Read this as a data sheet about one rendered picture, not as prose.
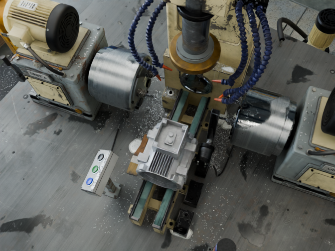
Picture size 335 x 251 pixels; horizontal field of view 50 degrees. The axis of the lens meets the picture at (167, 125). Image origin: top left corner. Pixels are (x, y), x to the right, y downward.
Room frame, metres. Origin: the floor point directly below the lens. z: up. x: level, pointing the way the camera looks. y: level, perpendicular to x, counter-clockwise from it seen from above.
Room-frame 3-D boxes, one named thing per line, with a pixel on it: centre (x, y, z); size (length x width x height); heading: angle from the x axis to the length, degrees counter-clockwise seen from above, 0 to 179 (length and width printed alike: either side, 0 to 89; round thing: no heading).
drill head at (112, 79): (0.87, 0.22, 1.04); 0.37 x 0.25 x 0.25; 66
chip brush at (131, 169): (0.59, 0.14, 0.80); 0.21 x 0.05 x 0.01; 157
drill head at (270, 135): (0.59, -0.40, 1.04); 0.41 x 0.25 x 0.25; 66
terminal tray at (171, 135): (0.52, -0.01, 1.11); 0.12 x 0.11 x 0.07; 156
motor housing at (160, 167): (0.49, 0.01, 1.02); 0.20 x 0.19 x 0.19; 156
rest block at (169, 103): (0.83, -0.03, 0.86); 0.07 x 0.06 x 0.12; 66
